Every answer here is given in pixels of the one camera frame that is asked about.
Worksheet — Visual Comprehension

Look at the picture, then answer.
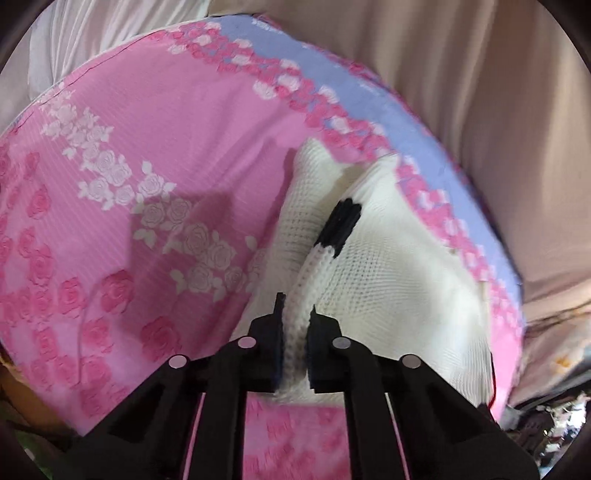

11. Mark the beige curtain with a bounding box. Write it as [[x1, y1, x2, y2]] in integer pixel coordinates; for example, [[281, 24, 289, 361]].
[[263, 0, 591, 324]]

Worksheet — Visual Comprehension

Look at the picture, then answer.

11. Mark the dark clutter pile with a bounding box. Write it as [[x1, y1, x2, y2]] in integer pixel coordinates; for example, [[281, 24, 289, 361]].
[[499, 388, 591, 467]]

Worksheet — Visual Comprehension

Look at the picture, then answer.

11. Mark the white satin curtain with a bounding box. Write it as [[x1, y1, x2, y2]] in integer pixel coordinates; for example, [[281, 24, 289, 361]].
[[0, 0, 222, 107]]

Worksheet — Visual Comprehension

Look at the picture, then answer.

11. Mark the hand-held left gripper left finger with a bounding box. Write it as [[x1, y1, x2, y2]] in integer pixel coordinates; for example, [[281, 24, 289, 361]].
[[69, 292, 287, 480]]

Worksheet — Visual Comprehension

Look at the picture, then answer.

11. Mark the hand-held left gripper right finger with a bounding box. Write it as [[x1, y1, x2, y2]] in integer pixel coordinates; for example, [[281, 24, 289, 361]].
[[307, 307, 540, 480]]

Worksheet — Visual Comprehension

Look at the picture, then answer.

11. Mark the brown cloth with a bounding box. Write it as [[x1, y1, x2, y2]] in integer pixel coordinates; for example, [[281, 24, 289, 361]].
[[0, 362, 72, 437]]

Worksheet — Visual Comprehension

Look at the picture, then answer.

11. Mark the white knit sweater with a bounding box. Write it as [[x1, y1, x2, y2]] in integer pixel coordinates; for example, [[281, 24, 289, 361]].
[[233, 138, 495, 409]]

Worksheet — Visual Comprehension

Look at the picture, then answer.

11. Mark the pink floral bedsheet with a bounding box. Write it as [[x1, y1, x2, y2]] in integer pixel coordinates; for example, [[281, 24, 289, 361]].
[[0, 14, 525, 480]]

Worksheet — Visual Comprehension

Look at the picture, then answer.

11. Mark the patterned beige cloth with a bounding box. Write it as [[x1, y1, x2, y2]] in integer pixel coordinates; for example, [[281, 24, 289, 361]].
[[512, 314, 591, 409]]

